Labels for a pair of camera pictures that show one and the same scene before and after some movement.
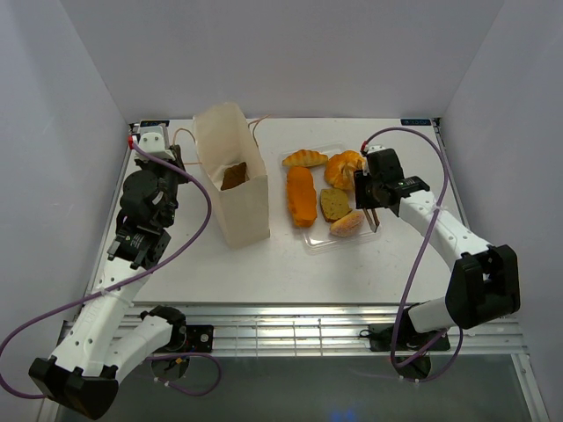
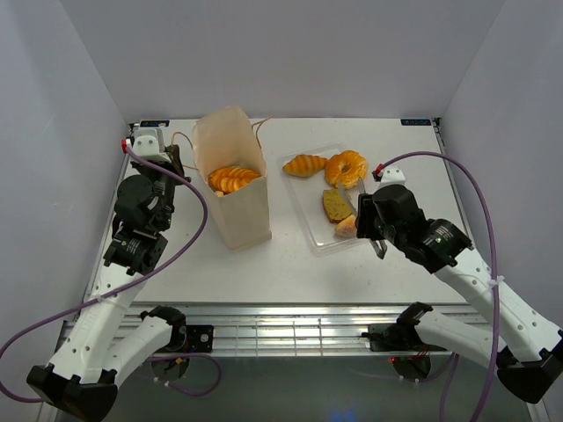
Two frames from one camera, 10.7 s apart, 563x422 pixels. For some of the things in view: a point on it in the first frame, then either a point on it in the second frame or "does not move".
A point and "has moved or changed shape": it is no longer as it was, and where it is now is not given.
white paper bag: (223, 138) does not move
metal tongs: (374, 225) has moved or changed shape
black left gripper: (183, 177) does not move
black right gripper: (361, 200) → (365, 209)
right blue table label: (415, 121) does not move
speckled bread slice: (333, 204) does not move
